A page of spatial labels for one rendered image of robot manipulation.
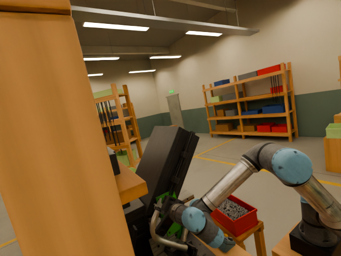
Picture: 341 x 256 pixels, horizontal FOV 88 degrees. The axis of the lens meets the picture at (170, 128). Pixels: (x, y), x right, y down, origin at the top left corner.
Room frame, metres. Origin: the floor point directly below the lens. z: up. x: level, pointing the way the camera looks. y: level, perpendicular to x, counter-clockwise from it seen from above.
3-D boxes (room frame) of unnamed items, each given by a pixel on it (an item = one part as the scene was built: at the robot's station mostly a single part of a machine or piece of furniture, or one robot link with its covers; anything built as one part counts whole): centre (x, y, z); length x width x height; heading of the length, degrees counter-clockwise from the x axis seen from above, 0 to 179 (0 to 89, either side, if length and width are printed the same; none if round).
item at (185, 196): (1.07, 0.15, 1.11); 0.39 x 0.16 x 0.03; 118
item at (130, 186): (0.83, 0.43, 1.52); 0.90 x 0.25 x 0.04; 28
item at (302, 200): (0.79, -0.63, 1.11); 0.13 x 0.12 x 0.14; 5
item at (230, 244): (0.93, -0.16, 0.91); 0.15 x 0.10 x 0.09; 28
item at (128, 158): (3.78, 1.88, 1.19); 2.30 x 0.55 x 2.39; 75
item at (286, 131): (6.14, -2.62, 1.10); 3.01 x 0.55 x 2.20; 34
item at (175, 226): (0.92, 0.11, 1.17); 0.13 x 0.12 x 0.20; 28
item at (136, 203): (0.99, 0.37, 1.07); 0.30 x 0.18 x 0.34; 28
